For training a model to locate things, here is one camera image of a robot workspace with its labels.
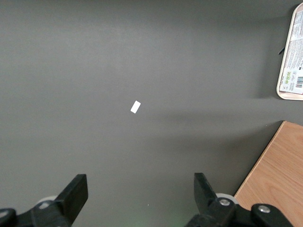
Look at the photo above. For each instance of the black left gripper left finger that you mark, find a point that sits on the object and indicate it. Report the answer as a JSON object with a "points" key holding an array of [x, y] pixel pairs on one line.
{"points": [[71, 201]]}

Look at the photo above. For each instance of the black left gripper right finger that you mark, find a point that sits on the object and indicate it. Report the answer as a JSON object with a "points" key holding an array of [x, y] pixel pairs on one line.
{"points": [[206, 201]]}

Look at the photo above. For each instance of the beige plastic tray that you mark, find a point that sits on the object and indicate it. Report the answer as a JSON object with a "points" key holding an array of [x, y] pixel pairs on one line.
{"points": [[290, 96]]}

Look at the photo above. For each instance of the wooden drawer cabinet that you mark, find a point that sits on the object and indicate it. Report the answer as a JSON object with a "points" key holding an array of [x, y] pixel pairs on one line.
{"points": [[277, 179]]}

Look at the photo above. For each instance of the small white tape marker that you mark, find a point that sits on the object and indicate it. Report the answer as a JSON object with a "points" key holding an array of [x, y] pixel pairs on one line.
{"points": [[136, 107]]}

